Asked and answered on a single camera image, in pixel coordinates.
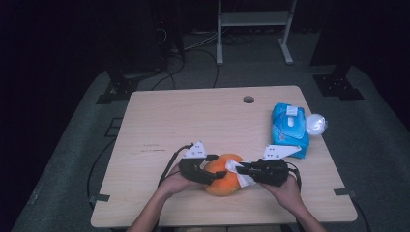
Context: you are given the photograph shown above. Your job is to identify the orange plush toy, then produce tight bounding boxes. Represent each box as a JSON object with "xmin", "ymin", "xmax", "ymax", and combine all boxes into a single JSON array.
[{"xmin": 202, "ymin": 153, "xmax": 246, "ymax": 197}]

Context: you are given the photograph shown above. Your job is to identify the black stand base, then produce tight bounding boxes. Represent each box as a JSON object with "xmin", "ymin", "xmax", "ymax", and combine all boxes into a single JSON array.
[
  {"xmin": 96, "ymin": 69, "xmax": 162, "ymax": 105},
  {"xmin": 310, "ymin": 62, "xmax": 366, "ymax": 101}
]

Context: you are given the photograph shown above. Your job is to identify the white metal stand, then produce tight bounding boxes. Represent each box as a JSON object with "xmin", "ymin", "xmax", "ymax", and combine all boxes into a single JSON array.
[{"xmin": 216, "ymin": 0, "xmax": 298, "ymax": 67}]

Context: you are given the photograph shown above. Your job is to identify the white wet wipe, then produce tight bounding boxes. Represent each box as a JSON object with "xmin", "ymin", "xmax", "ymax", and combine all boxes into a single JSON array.
[{"xmin": 224, "ymin": 159, "xmax": 257, "ymax": 189}]

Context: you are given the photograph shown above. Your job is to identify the right hand-held gripper cable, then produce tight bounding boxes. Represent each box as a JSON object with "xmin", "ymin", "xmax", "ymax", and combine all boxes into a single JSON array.
[{"xmin": 284, "ymin": 160, "xmax": 303, "ymax": 191}]

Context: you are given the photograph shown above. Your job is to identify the hand-held gripper cable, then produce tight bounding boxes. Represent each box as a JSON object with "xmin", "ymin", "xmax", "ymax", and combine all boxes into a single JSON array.
[
  {"xmin": 284, "ymin": 160, "xmax": 303, "ymax": 191},
  {"xmin": 158, "ymin": 144, "xmax": 194, "ymax": 188}
]

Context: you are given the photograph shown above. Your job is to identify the left hand-held gripper cable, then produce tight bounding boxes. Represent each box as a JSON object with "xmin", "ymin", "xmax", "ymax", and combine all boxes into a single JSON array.
[{"xmin": 158, "ymin": 144, "xmax": 194, "ymax": 188}]

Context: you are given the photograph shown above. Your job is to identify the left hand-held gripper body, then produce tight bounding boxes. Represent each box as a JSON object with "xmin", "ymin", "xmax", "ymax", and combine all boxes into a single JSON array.
[{"xmin": 178, "ymin": 140, "xmax": 217, "ymax": 186}]

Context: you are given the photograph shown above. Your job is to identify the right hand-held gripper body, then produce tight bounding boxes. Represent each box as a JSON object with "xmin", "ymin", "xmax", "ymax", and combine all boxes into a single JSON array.
[{"xmin": 255, "ymin": 144, "xmax": 303, "ymax": 188}]

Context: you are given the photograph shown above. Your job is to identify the person's right hand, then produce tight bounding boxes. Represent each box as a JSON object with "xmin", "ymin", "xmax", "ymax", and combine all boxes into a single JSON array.
[{"xmin": 260, "ymin": 174, "xmax": 306, "ymax": 211}]

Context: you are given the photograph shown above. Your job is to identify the white floor cables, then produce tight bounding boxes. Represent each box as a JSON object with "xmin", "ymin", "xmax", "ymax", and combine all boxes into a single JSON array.
[{"xmin": 185, "ymin": 30, "xmax": 220, "ymax": 52}]

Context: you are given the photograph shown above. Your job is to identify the black tape strip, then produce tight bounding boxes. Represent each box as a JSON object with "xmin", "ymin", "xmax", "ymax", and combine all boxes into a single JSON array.
[
  {"xmin": 333, "ymin": 188, "xmax": 357, "ymax": 197},
  {"xmin": 89, "ymin": 193, "xmax": 111, "ymax": 203}
]

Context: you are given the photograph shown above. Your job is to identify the blue wet wipes pack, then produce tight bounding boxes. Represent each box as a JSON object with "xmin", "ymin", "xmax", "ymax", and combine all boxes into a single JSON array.
[{"xmin": 271, "ymin": 102, "xmax": 310, "ymax": 160}]

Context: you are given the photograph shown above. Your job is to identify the round clear plastic lid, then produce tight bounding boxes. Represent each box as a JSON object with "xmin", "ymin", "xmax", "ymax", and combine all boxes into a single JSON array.
[{"xmin": 305, "ymin": 113, "xmax": 329, "ymax": 136}]

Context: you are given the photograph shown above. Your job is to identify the black floor cable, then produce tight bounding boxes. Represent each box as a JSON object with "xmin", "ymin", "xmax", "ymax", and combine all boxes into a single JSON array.
[
  {"xmin": 86, "ymin": 138, "xmax": 117, "ymax": 207},
  {"xmin": 351, "ymin": 196, "xmax": 371, "ymax": 232},
  {"xmin": 151, "ymin": 47, "xmax": 220, "ymax": 91}
]

